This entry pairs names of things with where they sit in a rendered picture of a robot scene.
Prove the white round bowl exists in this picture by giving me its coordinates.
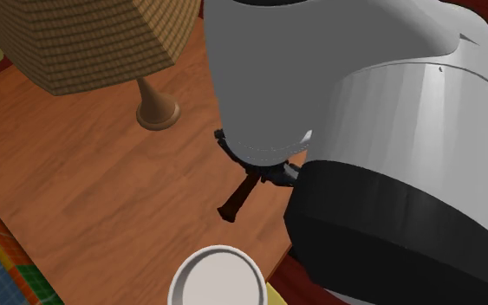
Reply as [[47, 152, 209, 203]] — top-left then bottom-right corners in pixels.
[[167, 244, 269, 305]]

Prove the wooden table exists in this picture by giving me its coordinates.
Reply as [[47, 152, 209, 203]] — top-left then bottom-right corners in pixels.
[[0, 17, 309, 305]]

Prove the table lamp with wicker shade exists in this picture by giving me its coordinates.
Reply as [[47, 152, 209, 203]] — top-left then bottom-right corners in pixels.
[[0, 0, 203, 132]]

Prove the dark brown handled tool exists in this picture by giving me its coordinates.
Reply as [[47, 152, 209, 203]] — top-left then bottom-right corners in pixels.
[[217, 172, 263, 224]]

